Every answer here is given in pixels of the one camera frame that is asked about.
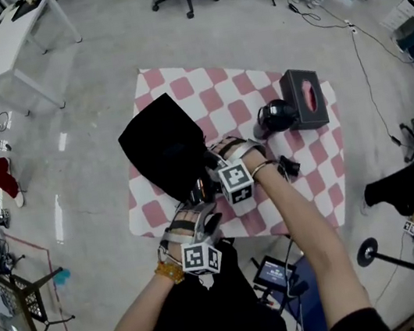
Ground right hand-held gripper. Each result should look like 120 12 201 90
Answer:
198 130 276 209

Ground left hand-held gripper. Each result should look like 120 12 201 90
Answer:
153 199 234 284

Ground black drawstring bag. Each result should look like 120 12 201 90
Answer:
111 87 218 215

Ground person's left forearm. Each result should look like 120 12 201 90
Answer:
80 268 190 331

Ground person's right forearm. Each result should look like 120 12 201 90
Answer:
249 144 380 331

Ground small black plastic part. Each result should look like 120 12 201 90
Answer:
277 151 305 186

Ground person's left hand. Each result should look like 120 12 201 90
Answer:
170 207 209 241

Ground person's right hand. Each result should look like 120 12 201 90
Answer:
212 132 276 185

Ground thin metal bangle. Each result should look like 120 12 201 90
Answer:
248 158 280 183

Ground pink white checkered tablecloth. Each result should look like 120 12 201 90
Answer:
102 35 360 266

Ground small black monitor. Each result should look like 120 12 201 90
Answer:
248 250 302 297

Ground person's black clothing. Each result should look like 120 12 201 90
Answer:
50 210 392 331

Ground black tissue box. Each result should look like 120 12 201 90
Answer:
277 64 333 134

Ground blue chair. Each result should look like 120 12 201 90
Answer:
263 251 333 331

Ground black round-base stand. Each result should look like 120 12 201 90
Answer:
354 230 414 294

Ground small cyan object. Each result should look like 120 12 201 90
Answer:
50 266 72 286

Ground white power strip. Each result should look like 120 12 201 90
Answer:
343 17 360 37

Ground black lattice side table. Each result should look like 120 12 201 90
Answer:
10 264 78 331

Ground white table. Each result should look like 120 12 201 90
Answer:
0 0 95 121

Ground black tray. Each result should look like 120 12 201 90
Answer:
8 0 48 23

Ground amber bead bracelet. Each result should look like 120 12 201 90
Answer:
152 255 187 289

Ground black floor cable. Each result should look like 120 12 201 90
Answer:
287 0 404 163

